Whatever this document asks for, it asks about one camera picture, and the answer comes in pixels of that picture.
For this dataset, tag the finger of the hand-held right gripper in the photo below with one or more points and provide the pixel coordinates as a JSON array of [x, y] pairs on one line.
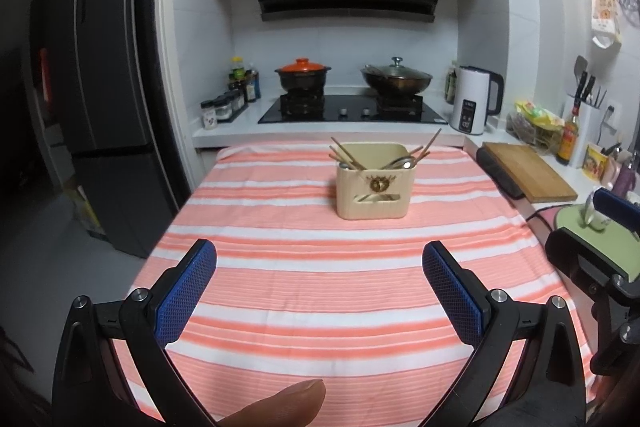
[[620, 212], [595, 257]]

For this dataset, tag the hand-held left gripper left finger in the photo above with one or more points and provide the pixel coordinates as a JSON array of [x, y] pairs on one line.
[[185, 297]]

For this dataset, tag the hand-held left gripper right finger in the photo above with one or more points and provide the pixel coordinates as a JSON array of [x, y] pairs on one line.
[[455, 297]]

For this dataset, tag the cream utensil holder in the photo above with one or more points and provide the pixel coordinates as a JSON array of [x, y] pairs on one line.
[[375, 192]]

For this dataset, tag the metal spoon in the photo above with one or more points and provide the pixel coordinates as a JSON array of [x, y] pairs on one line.
[[346, 165], [402, 163]]

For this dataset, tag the person's left hand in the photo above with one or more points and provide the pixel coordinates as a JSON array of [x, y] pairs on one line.
[[280, 402]]

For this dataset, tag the purple bottle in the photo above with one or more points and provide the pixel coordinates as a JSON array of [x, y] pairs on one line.
[[625, 179]]

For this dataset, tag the pink cup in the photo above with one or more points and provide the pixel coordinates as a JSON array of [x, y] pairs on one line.
[[608, 169]]

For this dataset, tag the green cutting mat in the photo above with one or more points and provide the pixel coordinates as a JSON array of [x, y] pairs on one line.
[[570, 219]]

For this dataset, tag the yellow printed mug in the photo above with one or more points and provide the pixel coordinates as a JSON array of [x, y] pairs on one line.
[[595, 162]]

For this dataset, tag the white knife caddy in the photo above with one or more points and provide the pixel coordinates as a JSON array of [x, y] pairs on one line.
[[587, 132]]

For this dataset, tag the yellow label sauce bottle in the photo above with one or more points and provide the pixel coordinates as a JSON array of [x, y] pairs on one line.
[[568, 139]]

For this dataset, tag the wooden cutting board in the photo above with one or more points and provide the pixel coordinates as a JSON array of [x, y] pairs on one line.
[[530, 172]]

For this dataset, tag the plastic bag of noodles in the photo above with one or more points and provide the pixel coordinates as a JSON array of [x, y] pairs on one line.
[[535, 122]]

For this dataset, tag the black appliance under board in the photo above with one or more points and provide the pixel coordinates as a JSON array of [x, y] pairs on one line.
[[497, 179]]

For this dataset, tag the orange white striped tablecloth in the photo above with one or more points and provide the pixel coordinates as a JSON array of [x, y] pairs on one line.
[[325, 282]]

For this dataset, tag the black kitchen tools in caddy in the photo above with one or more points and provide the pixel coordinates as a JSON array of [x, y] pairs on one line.
[[585, 82]]

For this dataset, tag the white electric kettle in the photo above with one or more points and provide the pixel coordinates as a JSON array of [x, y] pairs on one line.
[[472, 102]]

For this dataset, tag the row of spice jars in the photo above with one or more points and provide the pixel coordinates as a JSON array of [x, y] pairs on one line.
[[222, 109]]

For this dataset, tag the hanging plastic bag pack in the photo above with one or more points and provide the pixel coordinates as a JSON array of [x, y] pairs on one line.
[[605, 9]]

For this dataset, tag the green glass bottle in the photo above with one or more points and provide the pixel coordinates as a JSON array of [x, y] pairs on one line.
[[451, 82]]

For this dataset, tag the black gas cooktop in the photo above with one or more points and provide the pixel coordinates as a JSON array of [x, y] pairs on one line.
[[350, 111]]

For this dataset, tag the black wok with glass lid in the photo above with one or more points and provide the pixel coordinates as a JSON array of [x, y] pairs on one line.
[[397, 77]]

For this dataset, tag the dark refrigerator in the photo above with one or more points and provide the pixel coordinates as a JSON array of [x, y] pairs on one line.
[[110, 82]]

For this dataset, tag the clay pot with orange lid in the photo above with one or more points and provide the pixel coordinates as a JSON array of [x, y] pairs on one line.
[[302, 74]]

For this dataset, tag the red item beside refrigerator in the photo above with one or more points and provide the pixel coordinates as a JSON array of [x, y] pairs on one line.
[[44, 74]]

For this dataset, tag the white wall outlet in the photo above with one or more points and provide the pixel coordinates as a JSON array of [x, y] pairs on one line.
[[610, 116]]

